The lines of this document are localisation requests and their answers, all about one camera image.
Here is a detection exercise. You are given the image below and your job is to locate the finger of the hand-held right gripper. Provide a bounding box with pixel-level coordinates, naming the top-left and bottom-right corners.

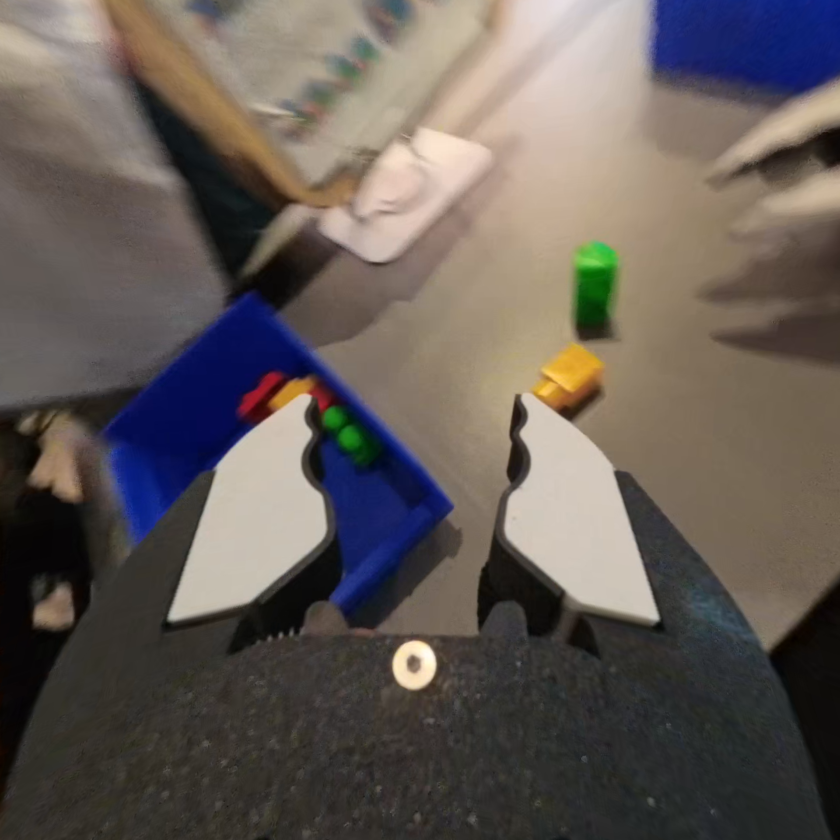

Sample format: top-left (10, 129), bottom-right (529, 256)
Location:
top-left (728, 167), bottom-right (840, 247)
top-left (705, 82), bottom-right (840, 191)

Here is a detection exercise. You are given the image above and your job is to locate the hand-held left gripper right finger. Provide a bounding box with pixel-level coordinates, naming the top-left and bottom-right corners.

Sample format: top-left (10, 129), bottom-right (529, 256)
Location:
top-left (486, 392), bottom-right (662, 636)

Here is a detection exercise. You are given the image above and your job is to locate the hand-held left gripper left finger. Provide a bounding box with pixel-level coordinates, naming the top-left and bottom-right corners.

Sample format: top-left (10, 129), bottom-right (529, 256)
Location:
top-left (165, 394), bottom-right (340, 627)

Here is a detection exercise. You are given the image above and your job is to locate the blue plastic storage bin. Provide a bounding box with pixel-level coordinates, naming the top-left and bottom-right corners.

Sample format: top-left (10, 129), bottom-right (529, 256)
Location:
top-left (650, 0), bottom-right (840, 99)
top-left (101, 292), bottom-right (455, 618)

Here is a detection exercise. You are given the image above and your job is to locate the pile of mixed toy blocks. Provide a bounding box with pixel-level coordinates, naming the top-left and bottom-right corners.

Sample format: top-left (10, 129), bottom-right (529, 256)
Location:
top-left (238, 371), bottom-right (385, 468)

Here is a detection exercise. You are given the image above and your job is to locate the yellow single-stud toy block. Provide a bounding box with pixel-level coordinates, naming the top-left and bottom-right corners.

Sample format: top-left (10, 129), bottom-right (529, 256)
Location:
top-left (532, 343), bottom-right (605, 411)

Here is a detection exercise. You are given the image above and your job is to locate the green single-stud toy block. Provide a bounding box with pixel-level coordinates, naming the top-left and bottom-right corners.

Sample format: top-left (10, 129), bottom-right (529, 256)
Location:
top-left (573, 241), bottom-right (620, 330)

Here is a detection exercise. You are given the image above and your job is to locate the wooden instruction board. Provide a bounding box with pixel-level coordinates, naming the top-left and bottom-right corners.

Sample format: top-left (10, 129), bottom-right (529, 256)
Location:
top-left (105, 0), bottom-right (508, 210)

